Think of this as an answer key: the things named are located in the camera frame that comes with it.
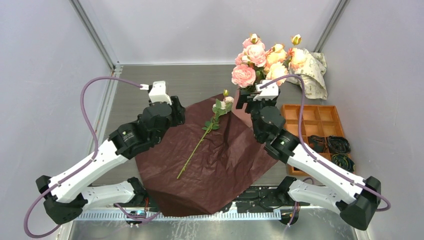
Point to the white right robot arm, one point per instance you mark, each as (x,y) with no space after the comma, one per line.
(354,198)

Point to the pink cylindrical vase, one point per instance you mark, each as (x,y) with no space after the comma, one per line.
(240,113)

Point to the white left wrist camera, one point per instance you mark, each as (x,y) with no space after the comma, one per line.
(157,92)

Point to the orange wooden compartment tray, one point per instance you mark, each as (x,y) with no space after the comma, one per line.
(319,120)

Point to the rolled dark tie, yellow pattern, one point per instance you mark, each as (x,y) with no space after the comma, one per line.
(344,162)

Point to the pink white rose stems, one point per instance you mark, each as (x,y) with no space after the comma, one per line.
(249,66)

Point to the rolled dark tie, brown pattern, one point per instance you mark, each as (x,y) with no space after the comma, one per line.
(317,143)

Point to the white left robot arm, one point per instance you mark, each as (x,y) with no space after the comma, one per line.
(69,194)

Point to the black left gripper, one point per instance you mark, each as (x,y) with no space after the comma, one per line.
(178,112)

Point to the aluminium frame rail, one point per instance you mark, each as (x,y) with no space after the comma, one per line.
(99,215)

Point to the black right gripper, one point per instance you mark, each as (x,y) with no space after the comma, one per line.
(248,97)

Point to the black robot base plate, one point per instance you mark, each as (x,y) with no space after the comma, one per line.
(255,199)

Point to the pink rose stem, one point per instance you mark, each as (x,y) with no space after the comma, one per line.
(253,39)

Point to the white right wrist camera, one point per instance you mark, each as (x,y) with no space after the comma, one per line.
(266,90)

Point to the rolled dark patterned tie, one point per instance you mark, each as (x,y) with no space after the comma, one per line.
(338,145)

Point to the peach double rose stem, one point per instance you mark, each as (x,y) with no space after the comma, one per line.
(275,59)

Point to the white rose stem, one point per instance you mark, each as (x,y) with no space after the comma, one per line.
(219,109)

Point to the dark red wrapping paper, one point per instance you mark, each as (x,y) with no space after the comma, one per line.
(192,172)

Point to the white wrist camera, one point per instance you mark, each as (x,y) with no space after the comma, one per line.
(157,92)
(266,90)

